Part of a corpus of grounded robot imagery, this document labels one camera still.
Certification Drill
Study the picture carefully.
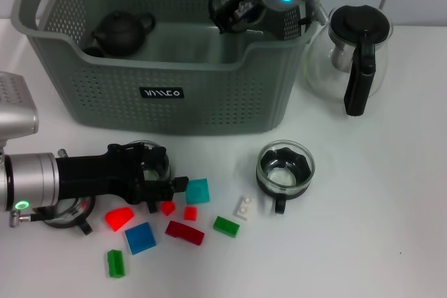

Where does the dark red long block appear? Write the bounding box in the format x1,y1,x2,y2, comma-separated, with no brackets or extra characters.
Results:
164,220,205,246

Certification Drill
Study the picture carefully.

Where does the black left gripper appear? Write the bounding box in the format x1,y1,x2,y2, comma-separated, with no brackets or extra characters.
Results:
55,143,190,205

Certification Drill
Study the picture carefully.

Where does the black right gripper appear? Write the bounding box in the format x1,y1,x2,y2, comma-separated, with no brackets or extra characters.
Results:
217,0,272,33

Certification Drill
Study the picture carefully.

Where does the green rectangular block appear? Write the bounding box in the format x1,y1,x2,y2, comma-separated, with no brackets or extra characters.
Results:
107,248,126,279
212,216,241,239

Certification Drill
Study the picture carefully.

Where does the grey perforated plastic storage bin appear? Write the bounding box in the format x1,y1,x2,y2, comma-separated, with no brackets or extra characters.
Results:
10,0,321,137

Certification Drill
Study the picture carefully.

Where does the orange-red wedge block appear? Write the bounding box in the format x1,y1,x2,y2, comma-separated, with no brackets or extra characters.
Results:
104,207,135,232

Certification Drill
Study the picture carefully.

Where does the dark clay teapot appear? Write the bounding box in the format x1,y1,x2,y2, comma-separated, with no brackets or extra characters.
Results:
91,10,157,57

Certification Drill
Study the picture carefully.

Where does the white two-stud block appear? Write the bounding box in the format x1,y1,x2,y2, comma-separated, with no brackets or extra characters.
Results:
233,195,258,221

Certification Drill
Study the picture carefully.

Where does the blue square block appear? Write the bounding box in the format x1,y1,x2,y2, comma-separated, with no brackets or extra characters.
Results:
124,221,157,255

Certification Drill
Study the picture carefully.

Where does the teal square block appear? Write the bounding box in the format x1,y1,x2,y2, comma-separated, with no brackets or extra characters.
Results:
184,178,212,205

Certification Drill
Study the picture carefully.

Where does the glass carafe with black handle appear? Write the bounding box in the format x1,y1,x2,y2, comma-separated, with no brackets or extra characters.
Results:
302,4,394,117

